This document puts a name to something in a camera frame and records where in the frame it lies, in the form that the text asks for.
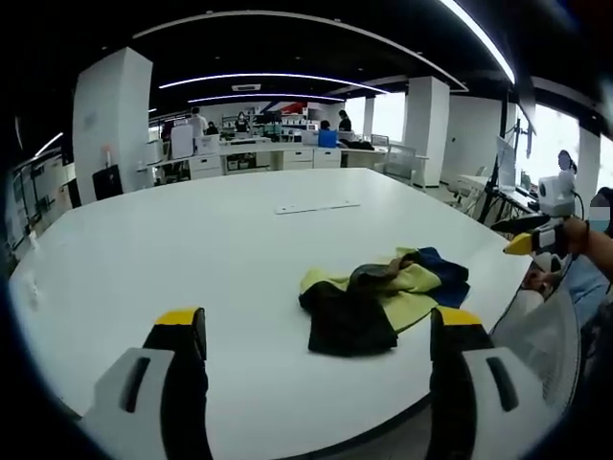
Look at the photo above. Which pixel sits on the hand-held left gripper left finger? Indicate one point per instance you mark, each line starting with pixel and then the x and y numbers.
pixel 124 421

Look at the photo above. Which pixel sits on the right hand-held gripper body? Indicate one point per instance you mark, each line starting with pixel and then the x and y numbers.
pixel 555 191

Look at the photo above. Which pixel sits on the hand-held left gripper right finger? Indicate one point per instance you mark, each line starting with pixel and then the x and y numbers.
pixel 498 407

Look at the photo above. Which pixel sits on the yellow black blue garment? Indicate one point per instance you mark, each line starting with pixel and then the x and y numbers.
pixel 349 326

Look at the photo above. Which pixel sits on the black tripod stand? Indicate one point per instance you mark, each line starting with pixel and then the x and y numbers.
pixel 492 196

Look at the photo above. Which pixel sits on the white mesh chair back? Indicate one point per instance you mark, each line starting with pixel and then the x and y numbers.
pixel 541 335

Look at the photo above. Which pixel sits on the blue storage box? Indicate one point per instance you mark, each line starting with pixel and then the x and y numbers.
pixel 328 139

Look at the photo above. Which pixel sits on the black office chair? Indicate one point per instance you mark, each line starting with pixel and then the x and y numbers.
pixel 106 182

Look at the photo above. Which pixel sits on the long white office counter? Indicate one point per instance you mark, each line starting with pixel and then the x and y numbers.
pixel 268 155

